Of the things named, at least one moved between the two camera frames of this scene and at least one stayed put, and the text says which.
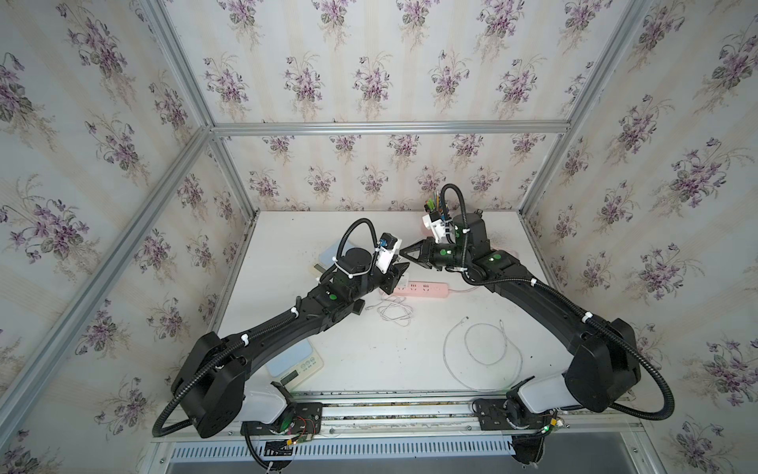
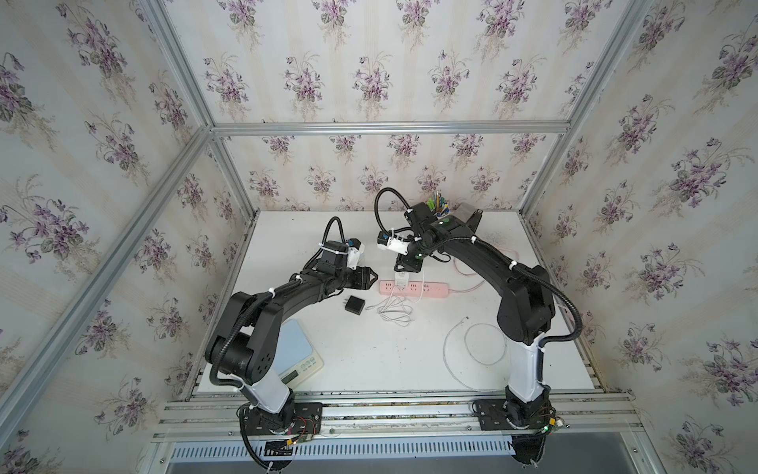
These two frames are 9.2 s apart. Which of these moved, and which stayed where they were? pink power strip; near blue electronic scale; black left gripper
Moved: black left gripper
Stayed: pink power strip; near blue electronic scale
